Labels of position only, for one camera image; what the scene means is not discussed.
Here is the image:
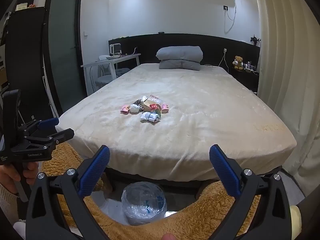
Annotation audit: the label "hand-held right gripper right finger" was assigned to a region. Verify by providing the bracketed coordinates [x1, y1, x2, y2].
[209, 144, 295, 240]

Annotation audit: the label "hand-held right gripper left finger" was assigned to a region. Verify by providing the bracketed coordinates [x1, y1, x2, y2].
[26, 144, 110, 240]

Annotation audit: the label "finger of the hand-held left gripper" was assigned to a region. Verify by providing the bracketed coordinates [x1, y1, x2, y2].
[20, 118, 60, 135]
[24, 128, 75, 153]

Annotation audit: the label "bin with clear bag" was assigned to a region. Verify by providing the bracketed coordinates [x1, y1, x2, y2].
[121, 181, 167, 227]

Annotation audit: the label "white blue wrapper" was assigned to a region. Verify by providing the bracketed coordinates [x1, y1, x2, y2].
[139, 111, 160, 124]

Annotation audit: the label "brown paper bag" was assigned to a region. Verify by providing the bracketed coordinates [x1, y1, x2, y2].
[142, 97, 160, 112]

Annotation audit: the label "person's left forearm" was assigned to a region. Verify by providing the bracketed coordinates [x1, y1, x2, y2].
[0, 184, 21, 222]

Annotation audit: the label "person's left hand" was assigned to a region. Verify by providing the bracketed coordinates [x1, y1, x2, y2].
[0, 161, 39, 195]

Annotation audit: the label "black wardrobe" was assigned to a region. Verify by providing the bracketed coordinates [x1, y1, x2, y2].
[4, 0, 60, 130]

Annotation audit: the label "frosted glass door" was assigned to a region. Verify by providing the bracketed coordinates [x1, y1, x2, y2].
[44, 0, 88, 117]

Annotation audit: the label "bed with beige blanket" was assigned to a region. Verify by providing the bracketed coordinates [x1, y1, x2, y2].
[55, 63, 297, 182]

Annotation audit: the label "brown fleece pants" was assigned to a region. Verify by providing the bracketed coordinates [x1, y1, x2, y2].
[41, 142, 265, 240]

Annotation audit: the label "cream fleece cloth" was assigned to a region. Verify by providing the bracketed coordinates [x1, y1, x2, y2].
[290, 205, 302, 240]

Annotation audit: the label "black nightstand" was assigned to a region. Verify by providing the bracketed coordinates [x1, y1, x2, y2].
[231, 66, 260, 95]

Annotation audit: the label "white desk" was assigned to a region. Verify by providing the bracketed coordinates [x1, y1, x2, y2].
[80, 53, 142, 95]

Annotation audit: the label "brown teddy bear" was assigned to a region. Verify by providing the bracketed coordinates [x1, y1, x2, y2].
[232, 56, 244, 71]

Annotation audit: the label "cream curtain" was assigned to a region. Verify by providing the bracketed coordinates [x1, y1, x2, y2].
[251, 0, 320, 193]

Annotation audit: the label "black headboard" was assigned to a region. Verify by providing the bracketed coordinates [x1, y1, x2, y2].
[108, 33, 260, 68]

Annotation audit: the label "bedside socket with cable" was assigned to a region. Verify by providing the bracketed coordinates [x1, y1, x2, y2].
[204, 48, 228, 67]

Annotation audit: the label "white power cable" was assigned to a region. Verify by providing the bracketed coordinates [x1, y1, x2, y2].
[224, 0, 244, 34]

